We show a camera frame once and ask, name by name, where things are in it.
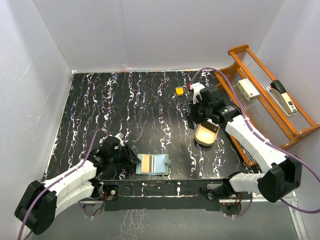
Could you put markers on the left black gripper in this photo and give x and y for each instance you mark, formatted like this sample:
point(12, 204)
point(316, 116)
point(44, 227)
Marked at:
point(130, 158)

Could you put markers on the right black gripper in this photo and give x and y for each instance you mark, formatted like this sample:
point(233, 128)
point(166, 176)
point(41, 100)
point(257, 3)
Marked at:
point(193, 116)

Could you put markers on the gold credit card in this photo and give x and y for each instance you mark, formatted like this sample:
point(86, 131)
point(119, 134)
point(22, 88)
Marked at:
point(147, 164)

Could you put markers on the green card holder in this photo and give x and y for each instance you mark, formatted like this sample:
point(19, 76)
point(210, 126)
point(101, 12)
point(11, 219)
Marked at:
point(162, 165)

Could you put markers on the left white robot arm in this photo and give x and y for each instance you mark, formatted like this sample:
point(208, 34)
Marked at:
point(42, 202)

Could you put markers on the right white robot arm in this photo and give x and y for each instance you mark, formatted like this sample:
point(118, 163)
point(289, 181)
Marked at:
point(281, 173)

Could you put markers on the wooden tray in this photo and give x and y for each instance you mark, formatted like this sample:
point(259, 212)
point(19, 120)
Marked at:
point(206, 133)

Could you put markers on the yellow small block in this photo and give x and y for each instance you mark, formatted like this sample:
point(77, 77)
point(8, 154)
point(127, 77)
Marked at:
point(179, 91)

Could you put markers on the white staple box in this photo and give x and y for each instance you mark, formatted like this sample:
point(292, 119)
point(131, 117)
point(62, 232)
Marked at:
point(247, 89)

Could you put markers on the wooden tiered shelf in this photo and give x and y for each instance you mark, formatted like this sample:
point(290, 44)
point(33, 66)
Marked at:
point(264, 113)

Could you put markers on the black beige stapler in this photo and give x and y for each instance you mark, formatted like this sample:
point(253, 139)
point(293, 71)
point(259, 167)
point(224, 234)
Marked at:
point(280, 95)

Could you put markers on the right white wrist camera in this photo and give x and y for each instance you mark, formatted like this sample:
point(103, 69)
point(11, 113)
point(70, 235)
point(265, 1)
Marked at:
point(195, 89)

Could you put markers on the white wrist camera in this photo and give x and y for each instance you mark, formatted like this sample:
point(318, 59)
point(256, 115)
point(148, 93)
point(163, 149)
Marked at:
point(120, 136)
point(195, 89)

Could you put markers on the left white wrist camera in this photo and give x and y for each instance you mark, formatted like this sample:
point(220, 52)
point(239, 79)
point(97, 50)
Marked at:
point(120, 136)

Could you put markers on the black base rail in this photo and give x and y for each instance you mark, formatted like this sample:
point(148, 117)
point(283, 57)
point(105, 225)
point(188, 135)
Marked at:
point(164, 195)

